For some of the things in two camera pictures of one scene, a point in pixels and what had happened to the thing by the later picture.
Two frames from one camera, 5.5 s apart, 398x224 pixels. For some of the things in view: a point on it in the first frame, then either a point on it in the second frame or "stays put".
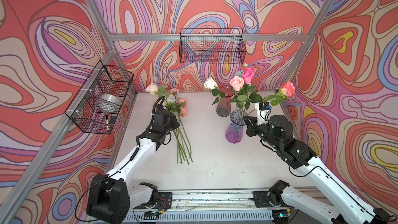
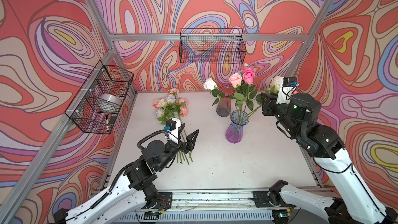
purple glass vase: (235, 131) stays put
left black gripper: (173, 120) -> (187, 146)
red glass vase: (224, 105) stays put
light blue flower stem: (239, 73) stays put
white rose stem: (211, 84) stays put
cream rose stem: (153, 89) -> (254, 110)
